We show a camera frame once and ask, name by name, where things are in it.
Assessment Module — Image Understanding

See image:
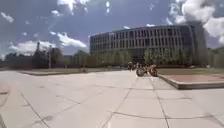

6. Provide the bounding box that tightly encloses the row of trees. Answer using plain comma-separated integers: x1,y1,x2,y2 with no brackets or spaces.
0,46,224,70

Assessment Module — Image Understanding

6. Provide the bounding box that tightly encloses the group of people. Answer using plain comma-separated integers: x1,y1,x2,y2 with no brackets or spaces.
126,61,159,78

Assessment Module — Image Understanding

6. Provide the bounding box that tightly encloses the large curved grey building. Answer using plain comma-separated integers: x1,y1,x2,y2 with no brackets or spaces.
89,21,208,64

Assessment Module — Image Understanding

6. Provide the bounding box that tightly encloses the flat grass bed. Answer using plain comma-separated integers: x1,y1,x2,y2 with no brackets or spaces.
18,67,128,77

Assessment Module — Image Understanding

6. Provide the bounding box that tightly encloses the thin pole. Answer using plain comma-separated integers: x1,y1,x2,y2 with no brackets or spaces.
48,45,53,70

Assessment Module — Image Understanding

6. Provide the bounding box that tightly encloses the dark tower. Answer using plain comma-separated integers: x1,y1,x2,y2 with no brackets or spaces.
35,41,41,54

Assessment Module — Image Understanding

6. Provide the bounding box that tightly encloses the raised grass bed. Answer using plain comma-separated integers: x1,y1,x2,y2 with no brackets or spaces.
155,67,224,91

